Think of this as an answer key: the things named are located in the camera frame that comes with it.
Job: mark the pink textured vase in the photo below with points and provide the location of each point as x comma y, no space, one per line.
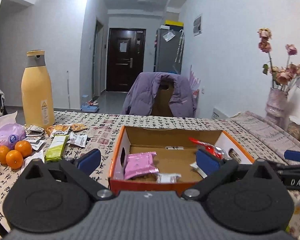
276,102

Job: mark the purple padded jacket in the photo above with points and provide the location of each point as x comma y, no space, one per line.
142,92

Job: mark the heap of small sachets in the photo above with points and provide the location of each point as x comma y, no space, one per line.
35,136

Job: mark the dark entrance door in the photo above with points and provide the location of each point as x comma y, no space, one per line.
125,62

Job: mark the white black print packet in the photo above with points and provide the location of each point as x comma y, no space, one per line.
78,140

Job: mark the grey refrigerator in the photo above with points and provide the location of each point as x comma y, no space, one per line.
165,52

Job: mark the crumpled white wrapper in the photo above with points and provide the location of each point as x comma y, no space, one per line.
35,158

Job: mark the wooden chair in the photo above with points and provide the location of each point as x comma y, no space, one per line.
162,102

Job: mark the red foil snack bag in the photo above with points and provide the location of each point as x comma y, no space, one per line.
207,146

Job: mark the yellow bottle with grey cap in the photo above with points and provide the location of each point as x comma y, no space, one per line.
37,92

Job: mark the yellow box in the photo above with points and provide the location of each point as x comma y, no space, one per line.
174,24

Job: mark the pink snack packet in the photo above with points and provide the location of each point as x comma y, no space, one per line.
140,165

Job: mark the orange cracker packet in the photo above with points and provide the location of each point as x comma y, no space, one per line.
78,127
58,130

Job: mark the orange mandarin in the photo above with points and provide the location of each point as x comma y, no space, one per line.
23,148
14,160
2,154

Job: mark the framed wall picture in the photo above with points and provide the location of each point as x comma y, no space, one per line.
197,25

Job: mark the blue pet bowl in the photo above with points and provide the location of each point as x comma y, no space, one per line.
90,106

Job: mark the orange noodle snack packet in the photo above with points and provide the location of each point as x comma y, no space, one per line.
140,178

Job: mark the purple tissue pack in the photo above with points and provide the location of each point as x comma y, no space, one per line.
7,135

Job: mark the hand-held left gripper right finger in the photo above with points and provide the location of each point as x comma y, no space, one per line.
207,162

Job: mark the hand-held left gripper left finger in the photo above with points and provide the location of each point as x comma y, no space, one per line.
90,161

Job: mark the paper notice on door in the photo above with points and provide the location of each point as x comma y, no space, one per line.
123,47

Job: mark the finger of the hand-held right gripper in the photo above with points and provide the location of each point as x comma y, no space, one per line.
297,155
295,170

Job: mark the dried rose bouquet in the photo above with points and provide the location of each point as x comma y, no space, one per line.
285,73

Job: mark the green white bar packet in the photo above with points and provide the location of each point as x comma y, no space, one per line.
56,147

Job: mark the clear plastic bag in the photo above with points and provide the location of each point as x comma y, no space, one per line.
168,36

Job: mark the small white snack packet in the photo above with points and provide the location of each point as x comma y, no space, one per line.
168,178

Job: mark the orange cardboard box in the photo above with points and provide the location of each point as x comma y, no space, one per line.
170,158

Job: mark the glass jar with white lid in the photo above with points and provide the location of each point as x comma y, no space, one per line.
298,130

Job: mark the white folded umbrella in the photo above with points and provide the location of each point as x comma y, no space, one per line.
180,46

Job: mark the pink wall decoration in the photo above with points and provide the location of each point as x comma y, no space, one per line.
195,77

